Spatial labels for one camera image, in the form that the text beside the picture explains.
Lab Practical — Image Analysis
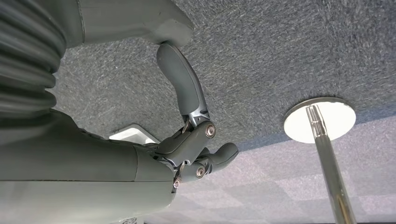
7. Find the chrome pole with round base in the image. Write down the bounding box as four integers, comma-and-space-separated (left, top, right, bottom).
283, 97, 358, 224

